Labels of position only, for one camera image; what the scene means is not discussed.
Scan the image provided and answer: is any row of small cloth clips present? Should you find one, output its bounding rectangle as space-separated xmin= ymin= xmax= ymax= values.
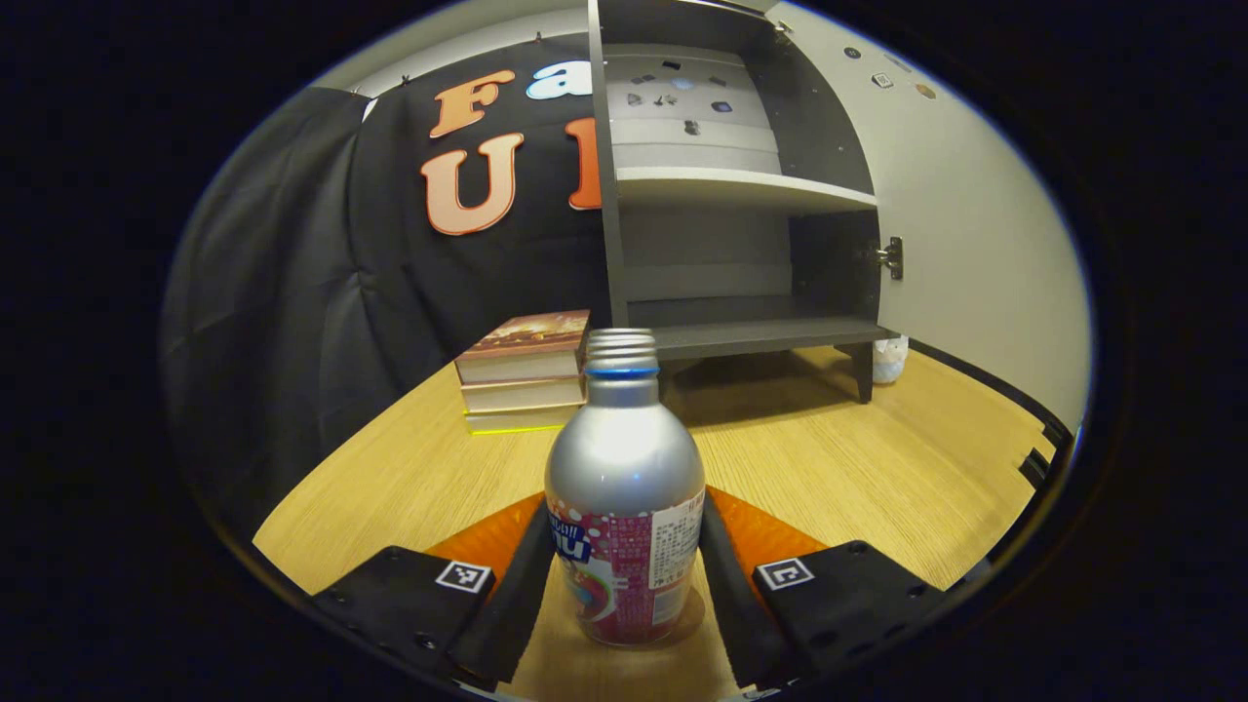
xmin=398 ymin=31 xmax=547 ymax=89

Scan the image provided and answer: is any book with brown picture cover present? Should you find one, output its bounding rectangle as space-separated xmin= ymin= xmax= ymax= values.
xmin=454 ymin=310 xmax=592 ymax=386

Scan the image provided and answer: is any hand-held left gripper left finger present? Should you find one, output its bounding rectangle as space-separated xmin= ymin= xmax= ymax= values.
xmin=312 ymin=492 xmax=557 ymax=688

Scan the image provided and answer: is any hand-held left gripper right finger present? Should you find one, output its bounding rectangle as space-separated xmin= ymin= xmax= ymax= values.
xmin=697 ymin=487 xmax=952 ymax=688

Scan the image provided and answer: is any black backdrop cloth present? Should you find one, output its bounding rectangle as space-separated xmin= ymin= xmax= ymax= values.
xmin=161 ymin=34 xmax=615 ymax=537

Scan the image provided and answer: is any grey cabinet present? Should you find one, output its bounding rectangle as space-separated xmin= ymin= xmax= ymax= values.
xmin=588 ymin=0 xmax=903 ymax=403

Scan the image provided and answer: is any yellow book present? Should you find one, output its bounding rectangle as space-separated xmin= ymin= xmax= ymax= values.
xmin=464 ymin=402 xmax=586 ymax=436

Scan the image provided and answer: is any silver bottle with pink label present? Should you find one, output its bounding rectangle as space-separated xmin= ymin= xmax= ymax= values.
xmin=544 ymin=329 xmax=706 ymax=647

